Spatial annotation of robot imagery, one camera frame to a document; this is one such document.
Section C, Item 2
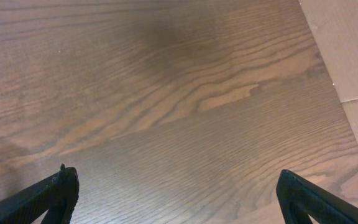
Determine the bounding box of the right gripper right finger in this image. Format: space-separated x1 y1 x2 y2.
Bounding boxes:
276 169 358 224

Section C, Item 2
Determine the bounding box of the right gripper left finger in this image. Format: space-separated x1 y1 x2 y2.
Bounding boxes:
0 164 80 224

